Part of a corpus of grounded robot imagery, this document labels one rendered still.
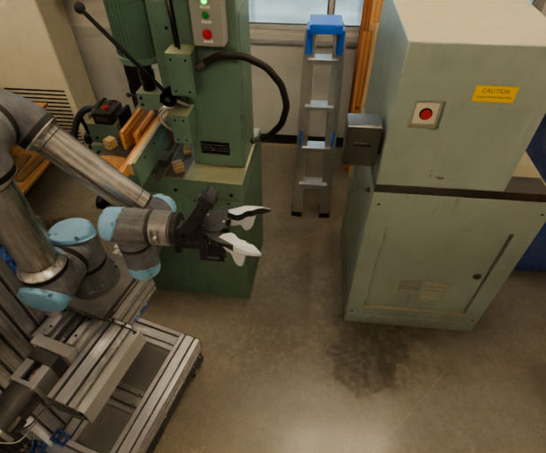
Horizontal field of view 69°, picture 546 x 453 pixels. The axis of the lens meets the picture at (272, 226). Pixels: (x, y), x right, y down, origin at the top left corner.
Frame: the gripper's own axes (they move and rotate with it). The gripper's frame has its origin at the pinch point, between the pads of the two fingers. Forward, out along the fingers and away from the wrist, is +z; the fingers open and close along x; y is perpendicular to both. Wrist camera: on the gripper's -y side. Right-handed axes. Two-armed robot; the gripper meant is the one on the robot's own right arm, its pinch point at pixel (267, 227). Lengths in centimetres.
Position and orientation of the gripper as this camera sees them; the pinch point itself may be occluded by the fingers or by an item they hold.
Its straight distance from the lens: 81.6
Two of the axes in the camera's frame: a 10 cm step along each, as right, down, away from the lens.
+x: -1.1, 6.0, -7.9
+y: -0.2, 8.0, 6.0
